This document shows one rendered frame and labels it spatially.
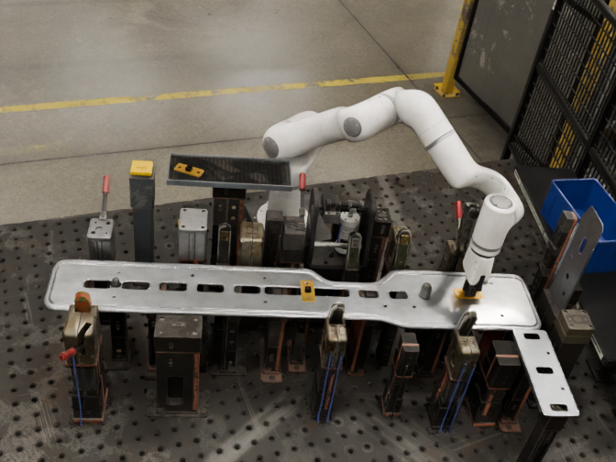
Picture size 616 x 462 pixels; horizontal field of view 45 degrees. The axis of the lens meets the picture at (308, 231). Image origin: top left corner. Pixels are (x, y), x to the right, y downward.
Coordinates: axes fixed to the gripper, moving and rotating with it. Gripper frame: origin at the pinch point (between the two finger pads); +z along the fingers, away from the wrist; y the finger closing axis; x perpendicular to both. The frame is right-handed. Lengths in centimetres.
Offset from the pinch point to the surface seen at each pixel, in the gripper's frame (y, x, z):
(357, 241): -12.8, -32.3, -4.6
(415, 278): -7.1, -14.0, 3.8
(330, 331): 18.9, -42.5, -0.7
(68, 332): 23, -108, -2
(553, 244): -16.1, 29.1, -4.1
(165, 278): -3, -87, 4
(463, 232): -14.8, -0.7, -8.3
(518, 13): -252, 95, 22
